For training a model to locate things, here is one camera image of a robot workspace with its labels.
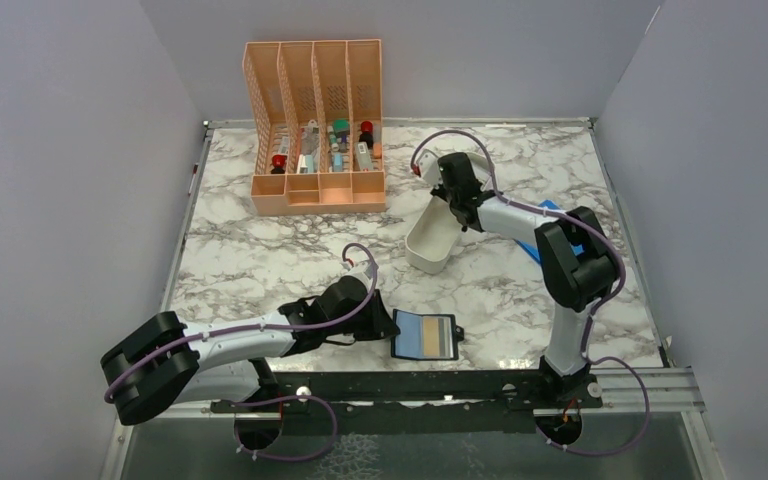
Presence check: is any white oblong plastic tray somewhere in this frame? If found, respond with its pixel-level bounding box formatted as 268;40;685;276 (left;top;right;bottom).
404;155;495;276

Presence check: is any black leather card holder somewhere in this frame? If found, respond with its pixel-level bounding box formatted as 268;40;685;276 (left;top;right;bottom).
390;309;465;361

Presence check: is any gold VIP card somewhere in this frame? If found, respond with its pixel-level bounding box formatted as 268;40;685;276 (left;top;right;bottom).
422;317;449;358

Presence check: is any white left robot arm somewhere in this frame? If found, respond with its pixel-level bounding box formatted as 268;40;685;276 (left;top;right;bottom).
100;274;400;425

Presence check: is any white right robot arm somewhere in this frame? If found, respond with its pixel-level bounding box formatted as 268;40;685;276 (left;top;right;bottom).
426;152;624;407

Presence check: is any red cap bottle right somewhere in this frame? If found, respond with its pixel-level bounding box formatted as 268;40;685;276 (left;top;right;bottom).
359;121;375;151

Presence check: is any red cap bottle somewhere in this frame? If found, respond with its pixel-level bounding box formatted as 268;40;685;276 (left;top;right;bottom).
359;121;375;151
270;154;287;175

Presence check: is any green cap bottle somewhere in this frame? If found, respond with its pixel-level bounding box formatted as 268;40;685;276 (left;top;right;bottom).
327;118;350;152

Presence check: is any red cap bottle left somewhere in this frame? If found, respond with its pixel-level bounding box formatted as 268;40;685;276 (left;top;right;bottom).
270;154;287;175

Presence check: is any orange plastic file organizer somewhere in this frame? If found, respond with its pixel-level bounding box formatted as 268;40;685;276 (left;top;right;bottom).
242;39;387;216

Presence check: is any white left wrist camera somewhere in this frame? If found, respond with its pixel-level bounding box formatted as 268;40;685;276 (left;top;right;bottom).
347;261;377;288

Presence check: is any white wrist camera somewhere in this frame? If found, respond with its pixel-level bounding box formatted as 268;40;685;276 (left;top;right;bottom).
347;261;377;288
412;149;440;187

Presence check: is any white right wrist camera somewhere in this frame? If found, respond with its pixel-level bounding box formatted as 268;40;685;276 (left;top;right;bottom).
412;149;440;187

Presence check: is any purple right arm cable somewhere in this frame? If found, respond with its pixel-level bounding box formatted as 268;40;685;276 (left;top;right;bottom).
410;129;652;458

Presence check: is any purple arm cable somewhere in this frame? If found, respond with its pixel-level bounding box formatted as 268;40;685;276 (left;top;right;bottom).
103;242;381;464
410;129;652;458

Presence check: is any black metal base rail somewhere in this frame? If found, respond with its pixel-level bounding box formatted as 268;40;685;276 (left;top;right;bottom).
209;370;603;435

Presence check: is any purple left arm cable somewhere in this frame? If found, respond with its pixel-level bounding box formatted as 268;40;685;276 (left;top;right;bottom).
103;242;381;464

